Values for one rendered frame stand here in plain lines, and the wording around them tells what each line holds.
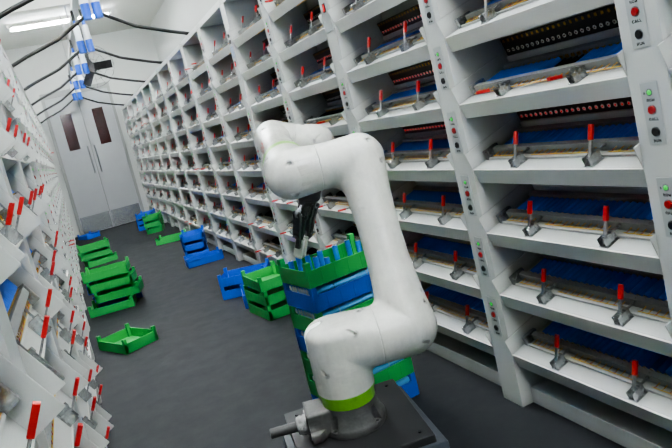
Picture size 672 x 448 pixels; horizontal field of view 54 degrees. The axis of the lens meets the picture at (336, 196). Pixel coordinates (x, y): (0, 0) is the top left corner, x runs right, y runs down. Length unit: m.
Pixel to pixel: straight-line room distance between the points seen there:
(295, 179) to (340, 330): 0.35
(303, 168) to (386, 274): 0.30
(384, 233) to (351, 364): 0.29
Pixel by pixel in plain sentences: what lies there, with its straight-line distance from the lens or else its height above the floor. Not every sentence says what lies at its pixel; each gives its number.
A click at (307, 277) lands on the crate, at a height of 0.52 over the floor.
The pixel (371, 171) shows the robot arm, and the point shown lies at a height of 0.84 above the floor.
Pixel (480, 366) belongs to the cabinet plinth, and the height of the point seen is 0.04.
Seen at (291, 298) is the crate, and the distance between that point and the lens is 2.20.
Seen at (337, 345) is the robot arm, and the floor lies 0.52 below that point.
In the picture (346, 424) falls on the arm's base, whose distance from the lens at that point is 1.51.
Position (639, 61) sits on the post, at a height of 0.95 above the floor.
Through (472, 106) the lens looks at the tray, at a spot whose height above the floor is 0.91.
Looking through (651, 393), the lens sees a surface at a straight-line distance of 1.77.
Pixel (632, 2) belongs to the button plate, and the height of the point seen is 1.06.
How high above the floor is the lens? 1.00
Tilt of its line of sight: 8 degrees down
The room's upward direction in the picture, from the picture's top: 14 degrees counter-clockwise
